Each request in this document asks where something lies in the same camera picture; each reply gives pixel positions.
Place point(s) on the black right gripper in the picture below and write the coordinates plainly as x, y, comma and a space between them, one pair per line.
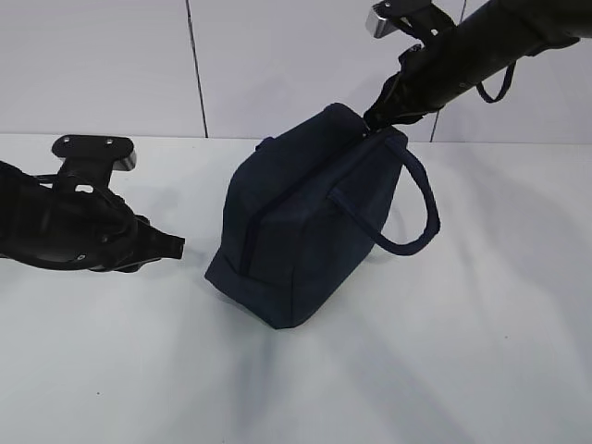
399, 102

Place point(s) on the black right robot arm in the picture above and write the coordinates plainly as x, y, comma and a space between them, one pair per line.
478, 53

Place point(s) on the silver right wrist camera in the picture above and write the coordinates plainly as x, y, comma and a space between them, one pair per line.
414, 17

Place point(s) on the navy blue lunch bag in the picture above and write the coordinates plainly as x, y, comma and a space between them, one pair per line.
306, 208

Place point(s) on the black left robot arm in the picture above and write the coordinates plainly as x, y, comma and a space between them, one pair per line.
25, 204

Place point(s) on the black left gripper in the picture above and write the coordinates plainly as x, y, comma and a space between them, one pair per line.
98, 231

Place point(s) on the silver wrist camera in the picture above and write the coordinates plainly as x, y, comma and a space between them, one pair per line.
414, 17
91, 159

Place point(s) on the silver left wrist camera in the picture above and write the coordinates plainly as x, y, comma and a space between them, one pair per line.
91, 159

